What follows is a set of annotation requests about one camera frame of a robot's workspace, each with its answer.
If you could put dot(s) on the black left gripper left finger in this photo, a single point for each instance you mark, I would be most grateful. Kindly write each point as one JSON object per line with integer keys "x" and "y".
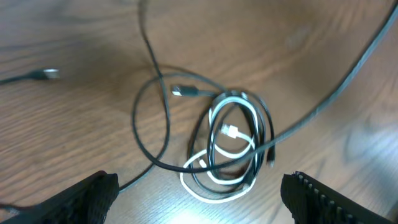
{"x": 87, "y": 202}

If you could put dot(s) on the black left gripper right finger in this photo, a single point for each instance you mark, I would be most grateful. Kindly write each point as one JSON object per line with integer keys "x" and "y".
{"x": 311, "y": 202}

